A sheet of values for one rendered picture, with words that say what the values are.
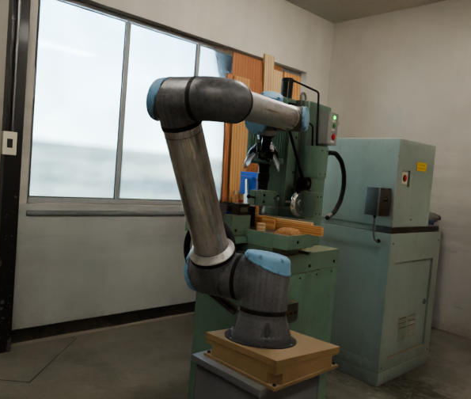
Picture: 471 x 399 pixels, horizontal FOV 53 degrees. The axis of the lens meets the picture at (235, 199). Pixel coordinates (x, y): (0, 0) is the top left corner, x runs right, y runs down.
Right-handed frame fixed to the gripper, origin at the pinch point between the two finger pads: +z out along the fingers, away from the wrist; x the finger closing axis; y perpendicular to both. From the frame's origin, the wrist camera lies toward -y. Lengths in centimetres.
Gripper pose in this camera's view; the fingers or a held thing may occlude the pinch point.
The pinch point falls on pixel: (261, 169)
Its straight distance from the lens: 209.7
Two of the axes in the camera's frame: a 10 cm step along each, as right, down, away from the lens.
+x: 10.0, 0.9, 0.2
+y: -0.4, 6.0, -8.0
